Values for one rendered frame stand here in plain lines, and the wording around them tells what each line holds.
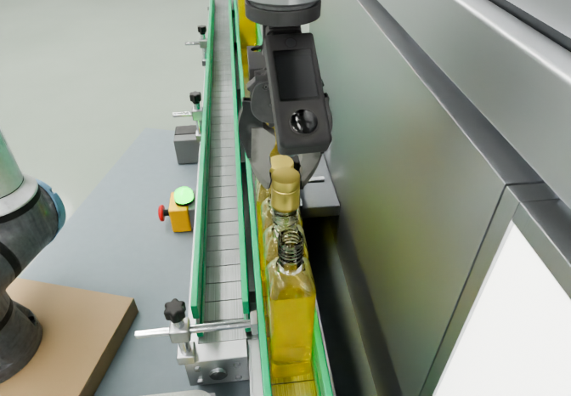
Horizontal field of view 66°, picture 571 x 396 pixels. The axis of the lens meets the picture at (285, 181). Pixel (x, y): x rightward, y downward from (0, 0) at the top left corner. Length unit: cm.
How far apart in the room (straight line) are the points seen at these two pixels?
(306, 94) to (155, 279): 68
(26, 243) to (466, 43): 71
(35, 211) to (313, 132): 57
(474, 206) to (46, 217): 70
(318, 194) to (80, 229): 58
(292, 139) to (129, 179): 93
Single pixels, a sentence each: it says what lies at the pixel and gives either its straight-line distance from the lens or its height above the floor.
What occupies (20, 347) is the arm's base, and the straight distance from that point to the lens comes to 89.
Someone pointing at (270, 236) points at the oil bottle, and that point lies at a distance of 56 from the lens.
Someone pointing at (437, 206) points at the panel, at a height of 124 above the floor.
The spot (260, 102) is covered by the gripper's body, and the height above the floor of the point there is 129.
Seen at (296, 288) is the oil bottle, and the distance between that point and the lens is 52.
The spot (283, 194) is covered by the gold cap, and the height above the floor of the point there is 117.
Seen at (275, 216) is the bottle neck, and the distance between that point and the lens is 53.
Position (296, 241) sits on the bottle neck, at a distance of 51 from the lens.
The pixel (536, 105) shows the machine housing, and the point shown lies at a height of 137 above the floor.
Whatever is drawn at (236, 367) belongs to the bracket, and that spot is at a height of 87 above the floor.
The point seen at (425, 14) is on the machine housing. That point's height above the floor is 137.
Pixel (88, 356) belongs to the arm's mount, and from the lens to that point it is 87.
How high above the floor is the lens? 150
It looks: 39 degrees down
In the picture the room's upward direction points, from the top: straight up
